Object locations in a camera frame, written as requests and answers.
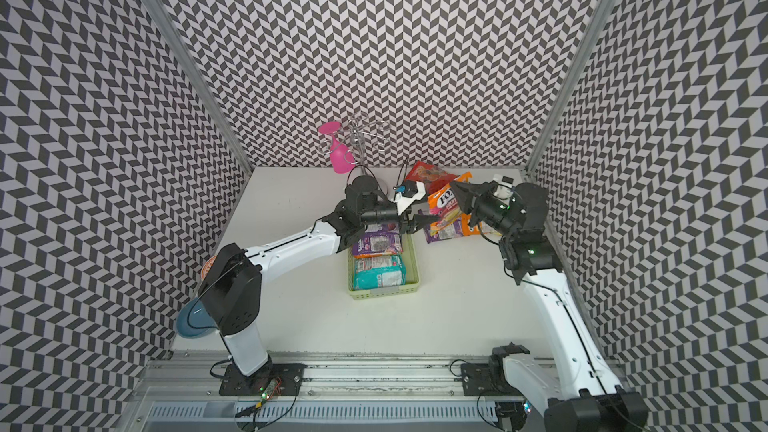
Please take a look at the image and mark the silver metal glass rack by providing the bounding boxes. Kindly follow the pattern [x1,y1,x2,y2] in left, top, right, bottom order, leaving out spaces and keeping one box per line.
[345,114,391,175]

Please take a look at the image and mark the teal candy bag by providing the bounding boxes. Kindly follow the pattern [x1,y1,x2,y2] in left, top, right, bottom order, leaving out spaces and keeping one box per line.
[353,255,406,290]

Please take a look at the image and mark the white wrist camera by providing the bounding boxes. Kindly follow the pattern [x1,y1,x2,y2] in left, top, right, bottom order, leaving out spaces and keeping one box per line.
[493,174,515,202]
[394,180,427,215]

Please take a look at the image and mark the purple candy bag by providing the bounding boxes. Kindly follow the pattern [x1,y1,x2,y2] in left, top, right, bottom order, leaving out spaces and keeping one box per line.
[351,223,403,258]
[424,218,469,244]

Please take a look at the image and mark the red candy bag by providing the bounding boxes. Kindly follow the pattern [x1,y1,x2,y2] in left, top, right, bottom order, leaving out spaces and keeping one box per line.
[406,161,457,195]

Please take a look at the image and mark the blue plate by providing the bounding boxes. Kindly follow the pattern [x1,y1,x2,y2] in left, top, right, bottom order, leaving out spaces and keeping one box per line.
[175,298,218,339]

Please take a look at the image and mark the orange patterned bowl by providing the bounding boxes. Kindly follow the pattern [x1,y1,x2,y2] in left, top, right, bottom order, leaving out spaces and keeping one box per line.
[200,256,216,280]

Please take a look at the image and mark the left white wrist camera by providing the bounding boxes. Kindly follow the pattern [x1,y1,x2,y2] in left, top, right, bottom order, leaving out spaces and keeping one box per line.
[394,180,427,215]

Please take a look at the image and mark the light green plastic basket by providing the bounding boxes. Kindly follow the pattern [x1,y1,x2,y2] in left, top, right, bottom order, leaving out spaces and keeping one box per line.
[347,223,420,300]

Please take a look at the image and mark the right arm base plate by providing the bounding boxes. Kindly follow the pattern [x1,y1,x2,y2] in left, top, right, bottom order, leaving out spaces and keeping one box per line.
[458,362,524,397]

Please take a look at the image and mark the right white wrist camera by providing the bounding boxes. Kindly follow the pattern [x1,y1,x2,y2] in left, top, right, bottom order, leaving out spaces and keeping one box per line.
[493,174,515,202]

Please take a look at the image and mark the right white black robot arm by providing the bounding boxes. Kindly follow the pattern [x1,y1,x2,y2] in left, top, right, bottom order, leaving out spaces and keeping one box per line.
[451,181,649,431]

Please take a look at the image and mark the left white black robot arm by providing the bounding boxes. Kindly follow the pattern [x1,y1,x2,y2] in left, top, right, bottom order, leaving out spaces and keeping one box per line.
[197,175,438,378]

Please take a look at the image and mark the pink plastic wine glass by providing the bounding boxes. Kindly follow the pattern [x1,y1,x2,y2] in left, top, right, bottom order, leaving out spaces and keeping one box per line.
[318,121,357,174]

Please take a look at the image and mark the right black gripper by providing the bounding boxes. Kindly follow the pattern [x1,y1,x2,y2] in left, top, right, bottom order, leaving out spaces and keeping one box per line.
[448,180,519,239]

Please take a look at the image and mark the aluminium front rail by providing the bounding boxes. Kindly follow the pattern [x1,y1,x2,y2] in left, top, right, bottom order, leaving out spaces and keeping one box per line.
[131,356,637,403]

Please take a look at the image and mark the orange candy bag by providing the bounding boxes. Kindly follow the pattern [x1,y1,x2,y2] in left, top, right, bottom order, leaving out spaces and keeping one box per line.
[460,214,501,239]
[427,172,473,235]

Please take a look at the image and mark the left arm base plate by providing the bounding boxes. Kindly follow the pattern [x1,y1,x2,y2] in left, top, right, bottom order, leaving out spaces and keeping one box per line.
[219,361,306,397]

